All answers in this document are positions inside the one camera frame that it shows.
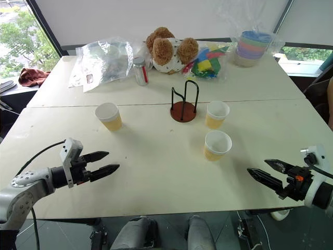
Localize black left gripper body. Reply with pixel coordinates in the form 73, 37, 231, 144
68, 155, 92, 185

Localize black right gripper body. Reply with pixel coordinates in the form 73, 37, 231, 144
276, 166, 314, 203

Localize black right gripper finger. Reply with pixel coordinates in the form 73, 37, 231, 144
246, 168, 288, 195
264, 159, 292, 177

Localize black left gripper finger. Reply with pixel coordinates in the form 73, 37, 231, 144
83, 151, 110, 164
89, 164, 120, 183

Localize yellow white paper cup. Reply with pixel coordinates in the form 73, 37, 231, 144
204, 101, 230, 130
203, 130, 233, 162
95, 102, 123, 132

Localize white roll under table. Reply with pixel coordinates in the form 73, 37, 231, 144
270, 209, 290, 221

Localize grey rounded robot leg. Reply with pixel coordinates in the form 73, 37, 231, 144
110, 216, 159, 250
187, 215, 217, 250

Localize dark chair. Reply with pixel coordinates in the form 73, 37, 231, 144
303, 65, 333, 131

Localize clear plastic bag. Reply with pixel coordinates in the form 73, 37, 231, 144
68, 36, 135, 93

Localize clear jar with red stick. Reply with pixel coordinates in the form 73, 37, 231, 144
132, 57, 150, 86

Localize reddish brown cloth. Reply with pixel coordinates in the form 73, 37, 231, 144
18, 67, 51, 88

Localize stack of colourful bowls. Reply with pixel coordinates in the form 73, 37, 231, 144
232, 30, 273, 68

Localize bag of colourful felt pieces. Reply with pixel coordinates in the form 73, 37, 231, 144
182, 44, 230, 83

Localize brown white plush toy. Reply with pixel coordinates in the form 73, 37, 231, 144
145, 26, 200, 76

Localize clear plastic bag around bowls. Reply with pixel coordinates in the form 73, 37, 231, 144
212, 0, 286, 69

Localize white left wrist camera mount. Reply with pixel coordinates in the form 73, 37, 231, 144
59, 137, 84, 189

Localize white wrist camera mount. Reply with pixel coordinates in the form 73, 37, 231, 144
300, 143, 330, 209
59, 137, 84, 189

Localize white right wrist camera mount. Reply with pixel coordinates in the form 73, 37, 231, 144
300, 143, 330, 209

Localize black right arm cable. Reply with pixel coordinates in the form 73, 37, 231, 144
303, 153, 333, 180

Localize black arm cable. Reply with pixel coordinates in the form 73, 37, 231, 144
15, 140, 66, 250
303, 153, 333, 180

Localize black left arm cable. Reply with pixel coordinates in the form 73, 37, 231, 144
15, 140, 66, 250

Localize black table leg bracket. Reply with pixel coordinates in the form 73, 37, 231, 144
89, 224, 109, 250
236, 211, 261, 250

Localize black wire cup holder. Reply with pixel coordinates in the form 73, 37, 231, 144
170, 80, 200, 123

